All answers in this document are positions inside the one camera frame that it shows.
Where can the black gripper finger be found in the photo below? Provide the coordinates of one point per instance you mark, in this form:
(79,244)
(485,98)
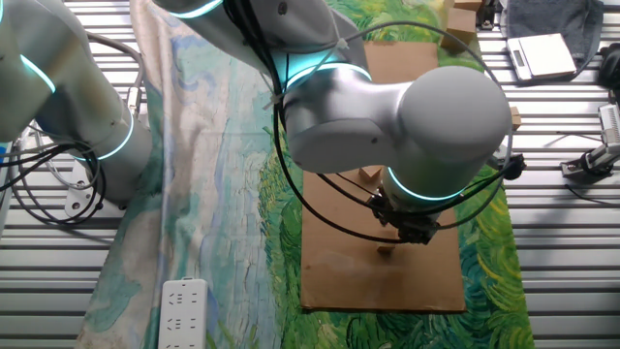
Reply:
(408,237)
(427,237)

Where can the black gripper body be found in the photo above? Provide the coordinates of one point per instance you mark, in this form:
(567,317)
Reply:
(407,220)

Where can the light wooden cube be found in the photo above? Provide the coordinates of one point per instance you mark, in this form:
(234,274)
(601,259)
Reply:
(386,249)
(370,172)

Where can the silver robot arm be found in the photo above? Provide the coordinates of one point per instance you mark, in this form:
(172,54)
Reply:
(436,121)

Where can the small wooden block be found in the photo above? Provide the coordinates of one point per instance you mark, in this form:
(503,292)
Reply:
(516,112)
(516,123)

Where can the brown cardboard sheet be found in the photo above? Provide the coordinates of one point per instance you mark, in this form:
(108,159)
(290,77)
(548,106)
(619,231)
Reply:
(339,281)

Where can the small cardboard box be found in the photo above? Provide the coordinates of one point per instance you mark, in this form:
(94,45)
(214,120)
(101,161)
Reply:
(457,29)
(467,5)

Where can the painted landscape cloth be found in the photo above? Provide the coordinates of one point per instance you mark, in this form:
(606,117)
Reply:
(218,145)

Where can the white kitchen scale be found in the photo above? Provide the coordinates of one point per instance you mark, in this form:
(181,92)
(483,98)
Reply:
(542,55)

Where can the white power strip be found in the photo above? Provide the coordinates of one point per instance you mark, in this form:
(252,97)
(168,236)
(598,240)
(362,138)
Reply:
(183,315)

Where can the grey towel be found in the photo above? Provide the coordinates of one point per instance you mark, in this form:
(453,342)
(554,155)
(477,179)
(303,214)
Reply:
(547,17)

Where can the black rounded device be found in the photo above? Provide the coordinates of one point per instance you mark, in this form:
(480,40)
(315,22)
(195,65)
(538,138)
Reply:
(611,68)

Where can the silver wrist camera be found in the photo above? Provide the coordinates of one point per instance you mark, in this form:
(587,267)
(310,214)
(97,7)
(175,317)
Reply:
(508,165)

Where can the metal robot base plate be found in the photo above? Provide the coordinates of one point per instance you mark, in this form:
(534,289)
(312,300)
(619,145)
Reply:
(80,199)

